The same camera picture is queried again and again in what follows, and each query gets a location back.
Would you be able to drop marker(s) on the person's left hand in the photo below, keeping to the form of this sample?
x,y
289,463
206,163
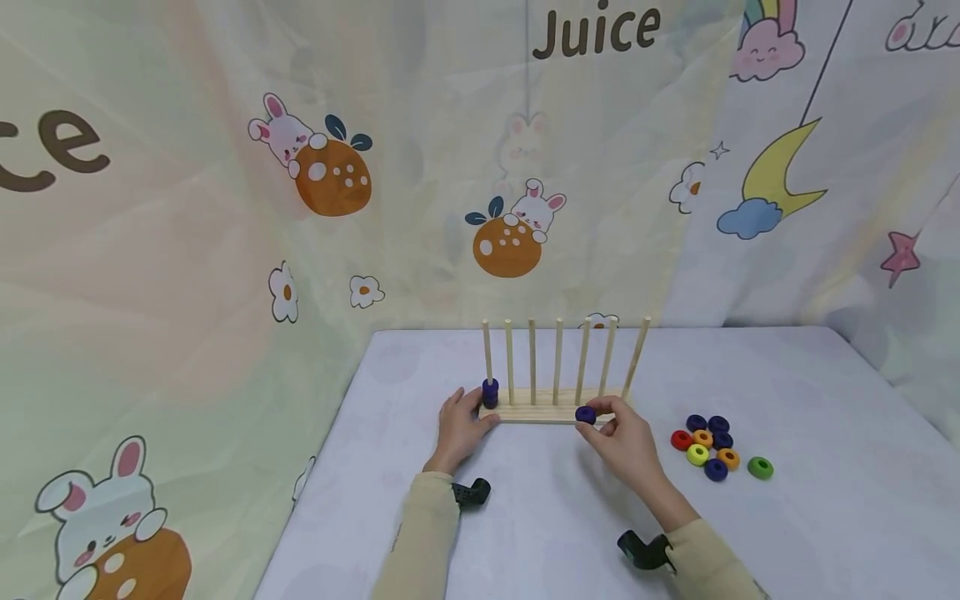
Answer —
x,y
455,434

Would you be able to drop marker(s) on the person's right hand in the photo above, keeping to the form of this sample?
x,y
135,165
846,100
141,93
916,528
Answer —
x,y
632,444

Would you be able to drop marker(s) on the person's right thumb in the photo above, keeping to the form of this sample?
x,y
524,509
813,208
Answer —
x,y
589,432

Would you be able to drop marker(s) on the person's left thumb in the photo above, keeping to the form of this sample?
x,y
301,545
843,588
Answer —
x,y
486,423

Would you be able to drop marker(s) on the person's left index finger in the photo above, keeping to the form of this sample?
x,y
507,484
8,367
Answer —
x,y
471,400

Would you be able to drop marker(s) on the person's right index finger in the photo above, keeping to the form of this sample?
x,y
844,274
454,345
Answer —
x,y
606,404

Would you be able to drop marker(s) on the person's left fingers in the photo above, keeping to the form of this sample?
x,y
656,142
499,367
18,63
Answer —
x,y
450,399

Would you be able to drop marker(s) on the person's right fingers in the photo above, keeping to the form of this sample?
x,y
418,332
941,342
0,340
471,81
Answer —
x,y
609,427

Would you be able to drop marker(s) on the wooden stand with seven pegs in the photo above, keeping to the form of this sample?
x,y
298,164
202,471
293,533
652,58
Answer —
x,y
541,413

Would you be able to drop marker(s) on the person's right forearm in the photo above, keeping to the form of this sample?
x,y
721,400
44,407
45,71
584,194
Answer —
x,y
712,562

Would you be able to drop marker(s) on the person's left forearm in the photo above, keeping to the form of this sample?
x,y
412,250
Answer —
x,y
423,533

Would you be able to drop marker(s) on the black wrist band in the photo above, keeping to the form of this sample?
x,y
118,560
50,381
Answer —
x,y
472,493
645,552

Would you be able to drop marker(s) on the pile of colourful rings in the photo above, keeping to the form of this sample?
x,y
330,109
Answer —
x,y
703,438

